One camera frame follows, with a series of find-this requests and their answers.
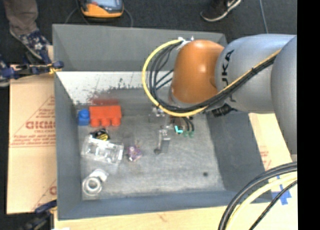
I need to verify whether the black and yellow tape measure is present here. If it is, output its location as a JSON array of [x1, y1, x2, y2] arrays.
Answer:
[[89, 128, 111, 142]]

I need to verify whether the brown cardboard board, red print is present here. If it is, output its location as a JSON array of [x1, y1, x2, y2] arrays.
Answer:
[[6, 72, 295, 215]]

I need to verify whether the grey metal bin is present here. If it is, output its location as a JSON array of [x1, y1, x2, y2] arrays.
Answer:
[[51, 23, 273, 220]]

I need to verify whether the black cylinder on white bracket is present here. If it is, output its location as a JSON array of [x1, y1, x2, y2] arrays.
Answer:
[[211, 104, 236, 118]]

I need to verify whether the clear plastic container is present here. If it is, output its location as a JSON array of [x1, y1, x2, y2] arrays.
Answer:
[[80, 134, 125, 166]]

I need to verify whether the purple small toy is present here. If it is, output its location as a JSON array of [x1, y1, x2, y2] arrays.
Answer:
[[124, 144, 143, 162]]

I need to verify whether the orange-red toy brick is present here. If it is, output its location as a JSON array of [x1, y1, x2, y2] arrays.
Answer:
[[88, 104, 123, 128]]

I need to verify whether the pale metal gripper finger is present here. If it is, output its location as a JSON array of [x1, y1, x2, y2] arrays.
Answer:
[[153, 128, 172, 155], [148, 105, 167, 124]]

